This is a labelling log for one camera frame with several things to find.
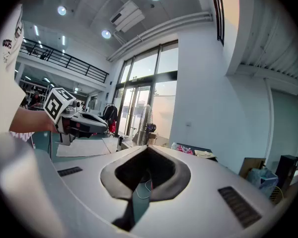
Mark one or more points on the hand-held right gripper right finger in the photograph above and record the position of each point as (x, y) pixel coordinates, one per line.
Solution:
(201, 197)

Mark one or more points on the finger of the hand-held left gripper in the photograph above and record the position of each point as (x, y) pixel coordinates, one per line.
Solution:
(99, 127)
(94, 116)

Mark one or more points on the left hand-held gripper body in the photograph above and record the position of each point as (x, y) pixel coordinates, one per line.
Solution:
(54, 105)

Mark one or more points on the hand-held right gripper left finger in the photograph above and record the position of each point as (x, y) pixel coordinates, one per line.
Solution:
(84, 195)

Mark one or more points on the person's left forearm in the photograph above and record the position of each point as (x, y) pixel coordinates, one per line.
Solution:
(32, 120)

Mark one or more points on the pink detergent pouch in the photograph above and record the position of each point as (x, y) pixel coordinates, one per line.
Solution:
(182, 149)

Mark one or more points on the red bag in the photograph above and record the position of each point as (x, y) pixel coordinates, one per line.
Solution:
(112, 127)

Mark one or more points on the rack of dark clothes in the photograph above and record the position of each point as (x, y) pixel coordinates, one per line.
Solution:
(110, 113)

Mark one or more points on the beige folded cloth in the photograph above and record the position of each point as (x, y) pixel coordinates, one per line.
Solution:
(204, 154)

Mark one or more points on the pink checked cloth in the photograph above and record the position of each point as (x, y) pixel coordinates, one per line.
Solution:
(21, 136)

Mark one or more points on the black balcony railing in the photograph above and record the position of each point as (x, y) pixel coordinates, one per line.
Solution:
(72, 61)

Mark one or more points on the white printed t-shirt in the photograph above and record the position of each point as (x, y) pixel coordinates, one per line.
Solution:
(5, 83)

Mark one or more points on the black-framed glass door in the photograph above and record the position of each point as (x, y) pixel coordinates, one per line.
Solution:
(149, 88)

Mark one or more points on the blue plastic bag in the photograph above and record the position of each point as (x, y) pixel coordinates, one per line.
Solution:
(262, 180)

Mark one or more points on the black speaker box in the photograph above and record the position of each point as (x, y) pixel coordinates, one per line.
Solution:
(286, 172)

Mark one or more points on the white ceiling air conditioner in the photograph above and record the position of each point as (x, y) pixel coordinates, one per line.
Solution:
(126, 16)

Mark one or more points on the white ceiling pipes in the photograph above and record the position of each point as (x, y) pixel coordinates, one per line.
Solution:
(164, 28)

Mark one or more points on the white wall pipe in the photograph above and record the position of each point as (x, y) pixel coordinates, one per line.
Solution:
(270, 118)

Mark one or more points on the black window frame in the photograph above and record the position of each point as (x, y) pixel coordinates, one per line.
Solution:
(219, 14)

